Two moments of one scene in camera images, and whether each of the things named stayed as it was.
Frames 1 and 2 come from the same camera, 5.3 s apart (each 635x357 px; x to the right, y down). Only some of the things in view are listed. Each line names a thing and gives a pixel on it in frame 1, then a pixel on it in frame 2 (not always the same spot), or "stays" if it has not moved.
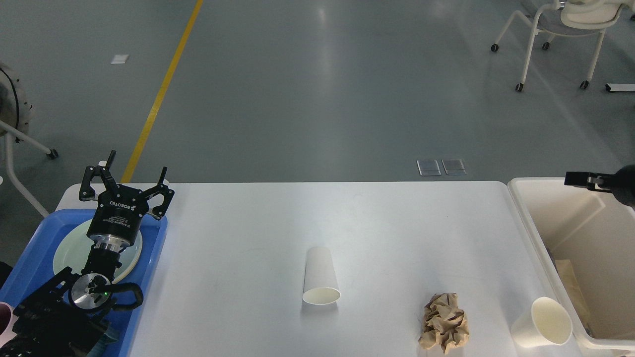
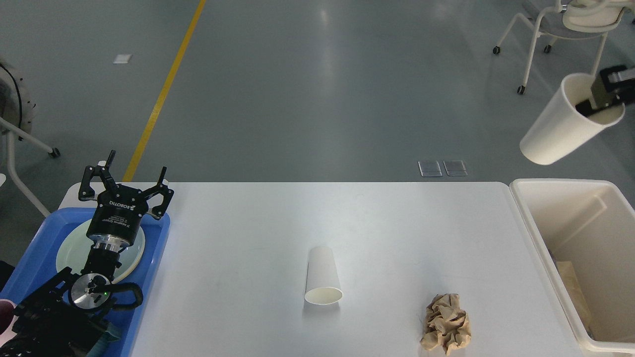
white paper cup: (548, 324) → (562, 130)
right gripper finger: (591, 181) → (624, 89)
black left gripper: (116, 223) stays
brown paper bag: (565, 271) stays
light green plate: (74, 248) stays
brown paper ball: (445, 325) stays
